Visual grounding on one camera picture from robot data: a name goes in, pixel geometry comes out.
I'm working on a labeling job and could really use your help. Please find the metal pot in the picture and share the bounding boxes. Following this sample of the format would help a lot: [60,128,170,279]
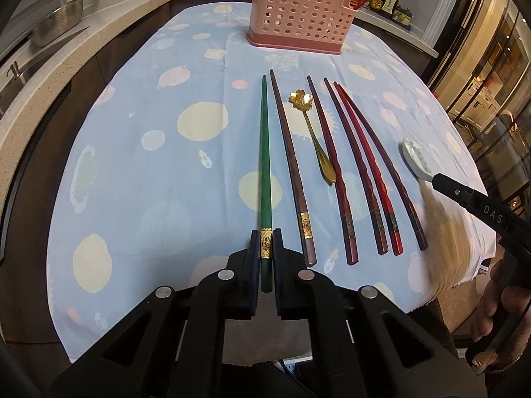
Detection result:
[31,0,88,48]

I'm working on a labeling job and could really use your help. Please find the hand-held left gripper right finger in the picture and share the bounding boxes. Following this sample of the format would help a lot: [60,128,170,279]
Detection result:
[274,229,488,398]

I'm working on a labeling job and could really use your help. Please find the pink perforated utensil holder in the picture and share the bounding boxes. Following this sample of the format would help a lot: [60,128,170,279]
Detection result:
[246,0,357,55]

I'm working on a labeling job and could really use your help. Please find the large dark soy sauce bottle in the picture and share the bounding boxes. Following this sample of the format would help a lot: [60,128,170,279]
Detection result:
[379,0,403,19]

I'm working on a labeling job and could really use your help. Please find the green chopstick with gold band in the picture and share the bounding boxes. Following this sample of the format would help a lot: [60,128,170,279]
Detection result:
[256,75,276,293]

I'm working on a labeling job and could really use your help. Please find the bright red chopstick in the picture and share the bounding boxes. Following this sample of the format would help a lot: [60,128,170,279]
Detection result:
[333,83,404,256]

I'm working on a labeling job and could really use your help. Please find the dark red chopstick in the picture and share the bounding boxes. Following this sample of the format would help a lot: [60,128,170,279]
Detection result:
[338,85,429,251]
[324,78,388,256]
[306,75,360,265]

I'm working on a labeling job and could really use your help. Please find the gold flower spoon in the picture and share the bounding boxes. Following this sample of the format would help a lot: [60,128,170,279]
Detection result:
[288,88,338,185]

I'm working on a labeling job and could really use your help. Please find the white ceramic spoon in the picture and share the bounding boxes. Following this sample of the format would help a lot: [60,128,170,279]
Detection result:
[399,138,436,183]

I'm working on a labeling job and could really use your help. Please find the person's right hand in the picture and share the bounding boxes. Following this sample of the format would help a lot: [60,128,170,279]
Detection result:
[471,257,531,371]

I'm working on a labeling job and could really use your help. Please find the small seasoning jars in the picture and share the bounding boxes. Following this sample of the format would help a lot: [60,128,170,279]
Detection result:
[394,6,414,31]

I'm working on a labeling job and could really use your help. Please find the steel sink faucet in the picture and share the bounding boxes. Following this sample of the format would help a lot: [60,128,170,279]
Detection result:
[5,60,26,88]

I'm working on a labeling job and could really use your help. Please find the blue planet print tablecloth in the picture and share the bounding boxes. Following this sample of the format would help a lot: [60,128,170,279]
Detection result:
[46,2,494,361]

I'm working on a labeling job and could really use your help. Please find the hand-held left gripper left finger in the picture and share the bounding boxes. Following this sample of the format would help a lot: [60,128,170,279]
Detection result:
[50,229,262,398]

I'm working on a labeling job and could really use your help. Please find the glass sliding door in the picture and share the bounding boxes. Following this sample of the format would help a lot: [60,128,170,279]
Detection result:
[427,0,531,216]

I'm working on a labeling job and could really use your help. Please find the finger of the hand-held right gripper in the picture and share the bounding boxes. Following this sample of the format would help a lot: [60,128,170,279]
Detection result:
[431,173,517,233]

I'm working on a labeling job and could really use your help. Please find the brown chopstick with gold band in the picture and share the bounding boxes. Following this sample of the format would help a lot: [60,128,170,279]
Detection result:
[269,70,318,267]

